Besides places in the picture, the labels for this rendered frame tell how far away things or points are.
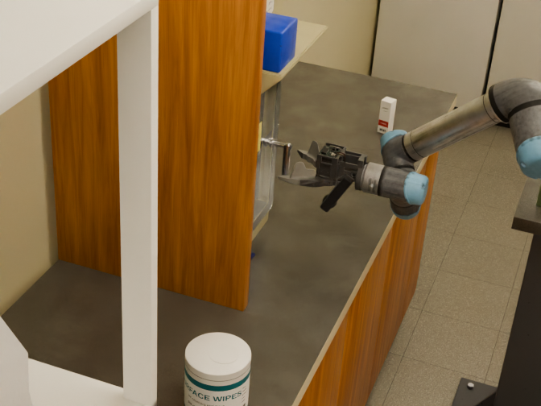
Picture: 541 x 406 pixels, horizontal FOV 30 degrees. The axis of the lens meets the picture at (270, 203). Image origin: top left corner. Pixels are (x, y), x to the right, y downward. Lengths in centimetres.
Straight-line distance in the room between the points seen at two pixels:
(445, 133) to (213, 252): 64
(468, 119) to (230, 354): 85
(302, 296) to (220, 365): 49
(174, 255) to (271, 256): 31
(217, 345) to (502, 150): 346
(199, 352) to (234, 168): 41
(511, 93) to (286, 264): 69
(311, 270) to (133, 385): 110
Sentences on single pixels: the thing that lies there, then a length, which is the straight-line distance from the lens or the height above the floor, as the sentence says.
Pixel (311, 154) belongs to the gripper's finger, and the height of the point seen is 116.
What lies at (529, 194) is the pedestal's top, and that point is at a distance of 299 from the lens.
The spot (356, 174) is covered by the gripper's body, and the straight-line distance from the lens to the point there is 246.
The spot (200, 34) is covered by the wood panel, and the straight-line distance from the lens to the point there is 207.
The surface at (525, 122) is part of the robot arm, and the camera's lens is 233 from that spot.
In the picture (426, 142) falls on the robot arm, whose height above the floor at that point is 124.
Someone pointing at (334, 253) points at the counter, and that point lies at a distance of 258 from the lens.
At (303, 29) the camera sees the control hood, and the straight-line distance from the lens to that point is 237.
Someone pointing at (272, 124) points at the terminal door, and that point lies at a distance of 249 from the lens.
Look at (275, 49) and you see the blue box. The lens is 211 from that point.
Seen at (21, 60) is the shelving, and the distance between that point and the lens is 99.
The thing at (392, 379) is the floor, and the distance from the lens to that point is 368.
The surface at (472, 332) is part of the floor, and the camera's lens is 396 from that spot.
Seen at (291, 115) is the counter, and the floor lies 94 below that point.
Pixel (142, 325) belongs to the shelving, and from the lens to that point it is 140.
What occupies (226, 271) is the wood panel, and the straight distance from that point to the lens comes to 231.
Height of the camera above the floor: 238
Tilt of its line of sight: 31 degrees down
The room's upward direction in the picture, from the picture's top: 4 degrees clockwise
